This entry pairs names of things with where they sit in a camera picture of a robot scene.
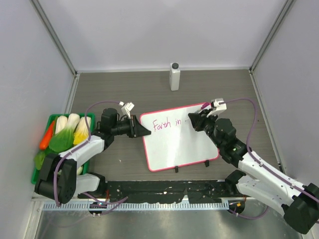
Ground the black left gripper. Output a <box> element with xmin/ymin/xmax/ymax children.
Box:
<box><xmin>111</xmin><ymin>115</ymin><xmax>150</xmax><ymax>138</ymax></box>

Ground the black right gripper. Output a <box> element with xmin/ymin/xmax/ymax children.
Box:
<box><xmin>189</xmin><ymin>108</ymin><xmax>223</xmax><ymax>148</ymax></box>

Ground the purple capped marker pen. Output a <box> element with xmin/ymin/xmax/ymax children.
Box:
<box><xmin>184</xmin><ymin>102</ymin><xmax>211</xmax><ymax>122</ymax></box>

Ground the pink framed whiteboard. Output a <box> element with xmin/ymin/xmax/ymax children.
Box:
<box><xmin>140</xmin><ymin>106</ymin><xmax>219</xmax><ymax>172</ymax></box>

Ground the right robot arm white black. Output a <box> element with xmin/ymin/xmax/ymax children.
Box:
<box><xmin>188</xmin><ymin>110</ymin><xmax>319</xmax><ymax>235</ymax></box>

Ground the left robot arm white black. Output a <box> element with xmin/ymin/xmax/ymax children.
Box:
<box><xmin>34</xmin><ymin>108</ymin><xmax>151</xmax><ymax>205</ymax></box>

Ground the white bottle black cap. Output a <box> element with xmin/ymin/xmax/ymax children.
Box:
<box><xmin>169</xmin><ymin>62</ymin><xmax>180</xmax><ymax>91</ymax></box>

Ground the yellow white toy cabbage right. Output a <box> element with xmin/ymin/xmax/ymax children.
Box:
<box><xmin>73</xmin><ymin>117</ymin><xmax>91</xmax><ymax>145</ymax></box>

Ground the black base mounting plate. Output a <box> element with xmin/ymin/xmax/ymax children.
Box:
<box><xmin>90</xmin><ymin>180</ymin><xmax>245</xmax><ymax>204</ymax></box>

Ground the white green toy cabbage middle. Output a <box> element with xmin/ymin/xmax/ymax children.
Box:
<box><xmin>65</xmin><ymin>114</ymin><xmax>80</xmax><ymax>132</ymax></box>

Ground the green leafy toy vegetable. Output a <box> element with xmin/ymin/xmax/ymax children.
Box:
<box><xmin>39</xmin><ymin>128</ymin><xmax>74</xmax><ymax>170</ymax></box>

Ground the white toy cabbage left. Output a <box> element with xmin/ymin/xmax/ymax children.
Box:
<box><xmin>54</xmin><ymin>116</ymin><xmax>68</xmax><ymax>134</ymax></box>

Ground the orange toy carrot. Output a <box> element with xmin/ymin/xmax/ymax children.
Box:
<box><xmin>39</xmin><ymin>121</ymin><xmax>55</xmax><ymax>150</ymax></box>

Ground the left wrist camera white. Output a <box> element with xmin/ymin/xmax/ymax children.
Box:
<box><xmin>119</xmin><ymin>102</ymin><xmax>135</xmax><ymax>119</ymax></box>

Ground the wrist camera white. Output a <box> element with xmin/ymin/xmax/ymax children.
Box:
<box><xmin>207</xmin><ymin>98</ymin><xmax>227</xmax><ymax>117</ymax></box>
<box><xmin>119</xmin><ymin>102</ymin><xmax>135</xmax><ymax>119</ymax></box>

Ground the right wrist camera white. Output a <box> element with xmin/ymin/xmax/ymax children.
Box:
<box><xmin>207</xmin><ymin>98</ymin><xmax>227</xmax><ymax>117</ymax></box>

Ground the white slotted cable duct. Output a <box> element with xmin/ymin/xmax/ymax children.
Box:
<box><xmin>42</xmin><ymin>200</ymin><xmax>229</xmax><ymax>211</ymax></box>

